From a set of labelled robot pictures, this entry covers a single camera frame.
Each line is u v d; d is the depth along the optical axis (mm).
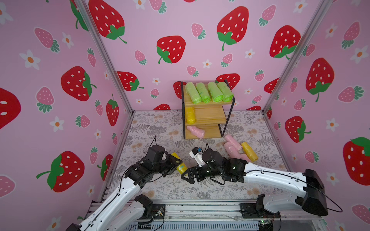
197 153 639
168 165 647
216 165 541
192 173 602
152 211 729
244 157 894
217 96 767
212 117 933
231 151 926
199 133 1011
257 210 666
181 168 699
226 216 731
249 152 933
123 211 566
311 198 384
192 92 792
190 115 903
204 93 780
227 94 767
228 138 1011
